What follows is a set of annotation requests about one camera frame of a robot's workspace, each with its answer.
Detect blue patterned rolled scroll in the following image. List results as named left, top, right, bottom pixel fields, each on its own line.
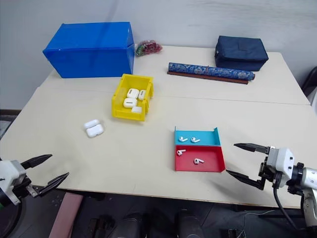
left=167, top=62, right=255, bottom=83

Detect red shallow tray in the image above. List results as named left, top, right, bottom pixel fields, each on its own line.
left=174, top=144, right=227, bottom=173

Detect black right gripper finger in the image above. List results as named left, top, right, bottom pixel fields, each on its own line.
left=233, top=142, right=271, bottom=156
left=225, top=169, right=265, bottom=191

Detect navy fabric bag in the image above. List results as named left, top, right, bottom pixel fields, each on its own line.
left=214, top=35, right=269, bottom=72

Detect dark rounded shape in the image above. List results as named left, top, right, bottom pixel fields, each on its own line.
left=118, top=210, right=150, bottom=238

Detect brown wooden scroll rod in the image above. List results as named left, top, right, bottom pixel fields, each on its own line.
left=166, top=71, right=249, bottom=85

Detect bag of red green items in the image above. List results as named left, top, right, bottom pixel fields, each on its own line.
left=135, top=39, right=163, bottom=57

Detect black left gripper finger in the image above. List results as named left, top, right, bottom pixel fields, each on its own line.
left=37, top=172, right=70, bottom=198
left=20, top=154, right=53, bottom=170

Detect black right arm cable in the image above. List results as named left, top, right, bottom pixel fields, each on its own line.
left=271, top=172, right=299, bottom=232

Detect large blue plastic box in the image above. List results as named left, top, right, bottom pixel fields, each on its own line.
left=42, top=21, right=135, bottom=79

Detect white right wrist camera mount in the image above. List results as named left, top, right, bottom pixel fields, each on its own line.
left=266, top=146, right=295, bottom=187

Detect yellow plastic bin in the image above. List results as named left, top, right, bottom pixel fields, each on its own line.
left=111, top=73, right=155, bottom=122

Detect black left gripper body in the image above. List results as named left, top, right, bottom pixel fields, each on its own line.
left=11, top=180, right=42, bottom=200

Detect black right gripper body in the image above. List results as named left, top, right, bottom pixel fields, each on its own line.
left=258, top=148, right=283, bottom=191

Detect blue shallow tray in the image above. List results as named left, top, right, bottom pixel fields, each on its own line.
left=174, top=126, right=221, bottom=147

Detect pink board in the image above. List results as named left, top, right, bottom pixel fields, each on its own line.
left=48, top=193, right=85, bottom=238

